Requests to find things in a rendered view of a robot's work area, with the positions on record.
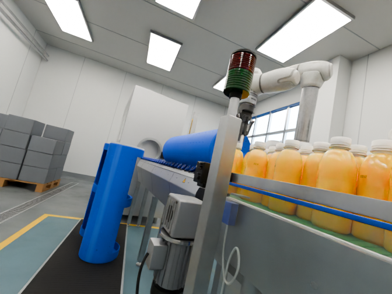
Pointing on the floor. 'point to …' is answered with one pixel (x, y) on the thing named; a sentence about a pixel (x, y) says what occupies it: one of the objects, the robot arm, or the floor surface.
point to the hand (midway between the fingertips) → (240, 141)
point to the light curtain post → (193, 122)
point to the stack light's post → (213, 206)
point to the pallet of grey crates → (32, 152)
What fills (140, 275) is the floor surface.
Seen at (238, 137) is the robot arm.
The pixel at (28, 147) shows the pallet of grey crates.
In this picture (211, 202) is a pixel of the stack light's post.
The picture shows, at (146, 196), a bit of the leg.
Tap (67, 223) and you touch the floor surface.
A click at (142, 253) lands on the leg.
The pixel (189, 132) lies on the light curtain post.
